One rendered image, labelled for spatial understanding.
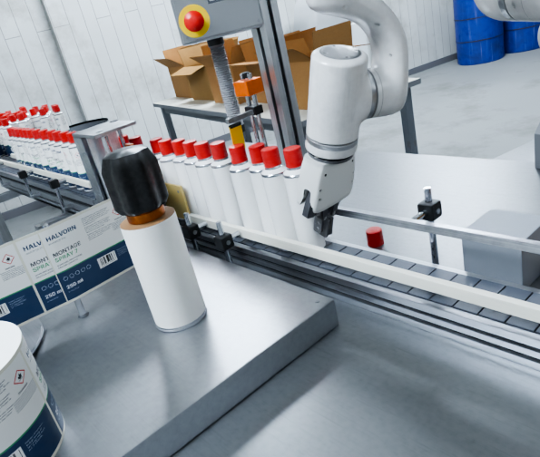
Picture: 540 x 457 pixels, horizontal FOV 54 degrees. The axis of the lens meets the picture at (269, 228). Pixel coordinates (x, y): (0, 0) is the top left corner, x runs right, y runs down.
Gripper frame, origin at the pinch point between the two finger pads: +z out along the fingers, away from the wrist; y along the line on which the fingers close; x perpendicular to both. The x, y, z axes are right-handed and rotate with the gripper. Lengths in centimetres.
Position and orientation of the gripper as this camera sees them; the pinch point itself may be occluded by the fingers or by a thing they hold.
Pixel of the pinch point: (323, 224)
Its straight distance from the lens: 96.3
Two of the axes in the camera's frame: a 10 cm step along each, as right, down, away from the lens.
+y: -7.3, 4.2, -5.4
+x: 6.9, 4.6, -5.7
